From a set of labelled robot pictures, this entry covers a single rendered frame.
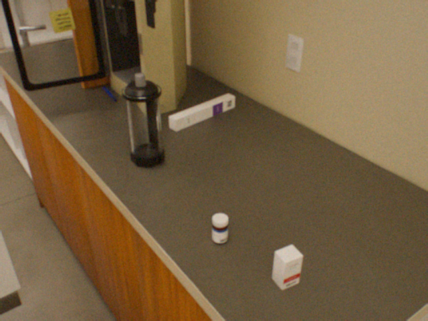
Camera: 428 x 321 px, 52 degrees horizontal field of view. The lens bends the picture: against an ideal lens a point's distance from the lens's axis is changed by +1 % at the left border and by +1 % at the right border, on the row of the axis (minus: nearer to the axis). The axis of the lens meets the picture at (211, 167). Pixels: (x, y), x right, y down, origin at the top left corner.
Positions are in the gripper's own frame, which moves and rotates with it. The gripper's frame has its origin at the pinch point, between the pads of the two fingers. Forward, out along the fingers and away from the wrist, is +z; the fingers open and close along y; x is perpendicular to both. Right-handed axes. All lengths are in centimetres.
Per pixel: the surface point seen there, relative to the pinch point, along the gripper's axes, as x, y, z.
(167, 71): -17.5, -19.9, 27.5
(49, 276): -55, 32, 137
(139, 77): 5.0, 4.0, 13.1
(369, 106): 42, -51, 26
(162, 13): -19.0, -20.5, 8.2
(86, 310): -25, 28, 135
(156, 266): 32, 20, 52
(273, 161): 31, -24, 39
